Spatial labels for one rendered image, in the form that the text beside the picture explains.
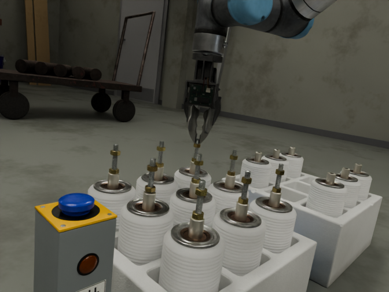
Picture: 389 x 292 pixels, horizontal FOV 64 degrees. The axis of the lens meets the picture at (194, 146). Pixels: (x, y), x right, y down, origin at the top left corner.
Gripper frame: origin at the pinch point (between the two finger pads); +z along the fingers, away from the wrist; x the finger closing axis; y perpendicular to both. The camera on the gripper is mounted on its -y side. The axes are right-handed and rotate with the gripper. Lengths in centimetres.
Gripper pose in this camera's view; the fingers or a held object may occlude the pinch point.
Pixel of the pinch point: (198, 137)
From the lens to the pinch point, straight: 79.4
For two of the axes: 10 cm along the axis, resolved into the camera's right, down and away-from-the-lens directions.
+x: 9.8, 1.5, -1.3
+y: -1.6, 1.8, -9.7
